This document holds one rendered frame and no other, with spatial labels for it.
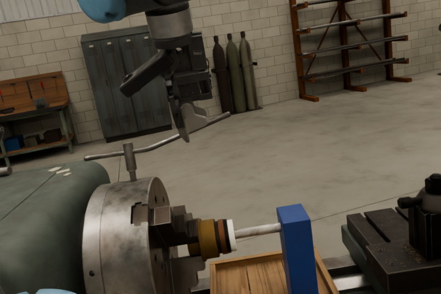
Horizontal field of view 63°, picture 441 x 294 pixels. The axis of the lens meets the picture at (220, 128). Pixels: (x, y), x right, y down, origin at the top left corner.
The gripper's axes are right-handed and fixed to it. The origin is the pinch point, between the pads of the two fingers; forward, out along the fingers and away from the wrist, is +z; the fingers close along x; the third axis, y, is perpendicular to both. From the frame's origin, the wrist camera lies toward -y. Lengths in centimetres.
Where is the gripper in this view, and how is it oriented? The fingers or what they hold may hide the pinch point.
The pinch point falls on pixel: (183, 136)
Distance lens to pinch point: 72.7
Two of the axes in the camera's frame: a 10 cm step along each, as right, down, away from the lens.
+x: -0.7, -4.7, 8.8
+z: 1.5, 8.7, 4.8
